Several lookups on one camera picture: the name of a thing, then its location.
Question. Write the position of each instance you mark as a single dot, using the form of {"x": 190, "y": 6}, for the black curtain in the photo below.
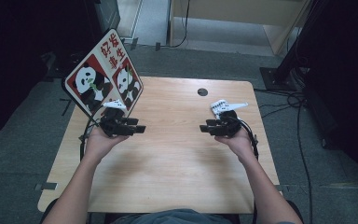
{"x": 348, "y": 77}
{"x": 18, "y": 56}

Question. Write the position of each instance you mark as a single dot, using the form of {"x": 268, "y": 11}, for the black metal stand base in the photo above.
{"x": 276, "y": 79}
{"x": 63, "y": 67}

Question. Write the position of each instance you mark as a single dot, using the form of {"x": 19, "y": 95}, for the light wooden furniture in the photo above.
{"x": 230, "y": 9}

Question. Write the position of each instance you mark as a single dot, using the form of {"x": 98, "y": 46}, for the black cabinet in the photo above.
{"x": 105, "y": 12}

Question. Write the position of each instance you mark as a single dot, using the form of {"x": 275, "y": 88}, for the black floor tape strip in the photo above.
{"x": 134, "y": 43}
{"x": 158, "y": 46}

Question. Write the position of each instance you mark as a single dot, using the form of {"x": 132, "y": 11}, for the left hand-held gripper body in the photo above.
{"x": 113, "y": 121}

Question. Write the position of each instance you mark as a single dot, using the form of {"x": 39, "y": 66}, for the person's right hand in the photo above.
{"x": 240, "y": 144}

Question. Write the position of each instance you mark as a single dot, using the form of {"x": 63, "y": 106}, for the black round table grommet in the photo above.
{"x": 202, "y": 91}

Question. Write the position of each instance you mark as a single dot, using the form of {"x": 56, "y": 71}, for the person's grey-blue clothing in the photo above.
{"x": 174, "y": 217}

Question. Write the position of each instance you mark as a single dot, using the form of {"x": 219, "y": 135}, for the person's left hand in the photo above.
{"x": 101, "y": 143}

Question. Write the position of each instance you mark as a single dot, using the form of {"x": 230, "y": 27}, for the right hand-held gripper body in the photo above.
{"x": 228, "y": 124}

